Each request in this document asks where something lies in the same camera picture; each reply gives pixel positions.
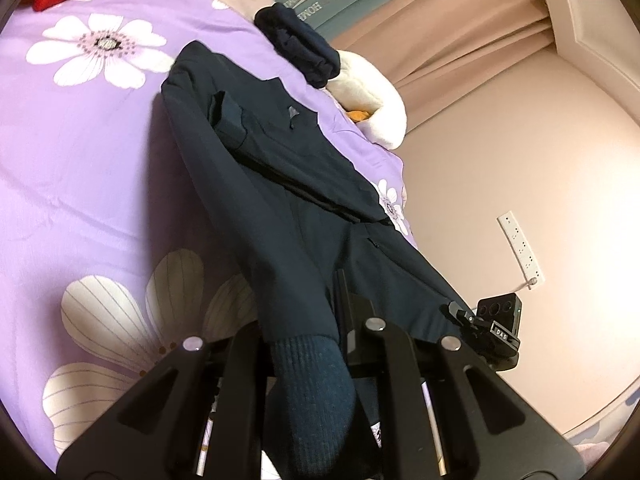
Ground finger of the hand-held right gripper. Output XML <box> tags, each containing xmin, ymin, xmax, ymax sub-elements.
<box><xmin>440</xmin><ymin>301</ymin><xmax>480</xmax><ymax>331</ymax></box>

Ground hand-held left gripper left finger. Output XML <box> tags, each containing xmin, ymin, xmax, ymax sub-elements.
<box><xmin>56</xmin><ymin>325</ymin><xmax>274</xmax><ymax>480</ymax></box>

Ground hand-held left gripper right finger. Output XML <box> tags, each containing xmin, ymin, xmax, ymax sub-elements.
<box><xmin>332</xmin><ymin>270</ymin><xmax>586</xmax><ymax>480</ymax></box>

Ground navy zip jacket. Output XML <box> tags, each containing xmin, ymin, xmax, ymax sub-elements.
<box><xmin>161</xmin><ymin>40</ymin><xmax>481</xmax><ymax>480</ymax></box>

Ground folded navy clothes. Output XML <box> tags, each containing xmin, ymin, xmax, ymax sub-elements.
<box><xmin>254</xmin><ymin>2</ymin><xmax>342</xmax><ymax>89</ymax></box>

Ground white power strip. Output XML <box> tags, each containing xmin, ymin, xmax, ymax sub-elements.
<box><xmin>497</xmin><ymin>211</ymin><xmax>544</xmax><ymax>288</ymax></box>

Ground white plush goose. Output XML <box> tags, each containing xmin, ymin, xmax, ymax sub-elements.
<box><xmin>324</xmin><ymin>51</ymin><xmax>407</xmax><ymax>150</ymax></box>

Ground purple floral duvet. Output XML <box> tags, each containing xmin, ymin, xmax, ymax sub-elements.
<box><xmin>0</xmin><ymin>0</ymin><xmax>413</xmax><ymax>461</ymax></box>

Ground pink curtain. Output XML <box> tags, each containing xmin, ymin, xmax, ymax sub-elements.
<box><xmin>240</xmin><ymin>0</ymin><xmax>561</xmax><ymax>131</ymax></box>

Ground white moulded panel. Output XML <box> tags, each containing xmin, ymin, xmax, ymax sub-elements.
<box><xmin>530</xmin><ymin>0</ymin><xmax>640</xmax><ymax>126</ymax></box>

